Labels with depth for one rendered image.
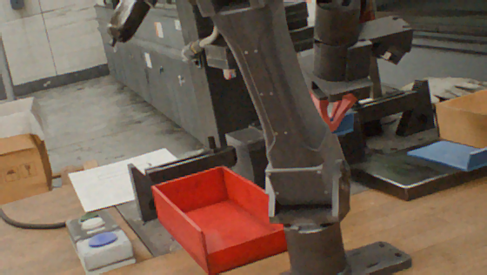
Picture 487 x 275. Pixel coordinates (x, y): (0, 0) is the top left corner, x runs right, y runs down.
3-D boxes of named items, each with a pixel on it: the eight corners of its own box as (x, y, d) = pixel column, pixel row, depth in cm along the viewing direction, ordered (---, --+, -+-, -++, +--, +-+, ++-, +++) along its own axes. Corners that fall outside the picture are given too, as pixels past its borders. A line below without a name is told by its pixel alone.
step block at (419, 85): (404, 137, 135) (396, 88, 133) (396, 134, 138) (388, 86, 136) (435, 127, 137) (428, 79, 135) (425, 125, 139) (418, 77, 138)
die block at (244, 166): (256, 195, 120) (247, 150, 119) (235, 181, 130) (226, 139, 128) (366, 161, 126) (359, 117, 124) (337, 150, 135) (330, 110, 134)
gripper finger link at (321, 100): (335, 107, 112) (338, 52, 107) (359, 133, 107) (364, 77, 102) (294, 117, 111) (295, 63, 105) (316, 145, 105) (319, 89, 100)
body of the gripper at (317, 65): (336, 58, 108) (338, 12, 104) (373, 95, 100) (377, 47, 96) (295, 69, 106) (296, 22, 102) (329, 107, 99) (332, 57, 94)
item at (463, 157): (474, 173, 104) (471, 153, 103) (407, 155, 118) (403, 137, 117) (514, 159, 106) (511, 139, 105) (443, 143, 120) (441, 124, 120)
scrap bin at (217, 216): (209, 277, 93) (199, 231, 92) (159, 223, 117) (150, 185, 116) (296, 248, 96) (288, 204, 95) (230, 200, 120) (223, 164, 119)
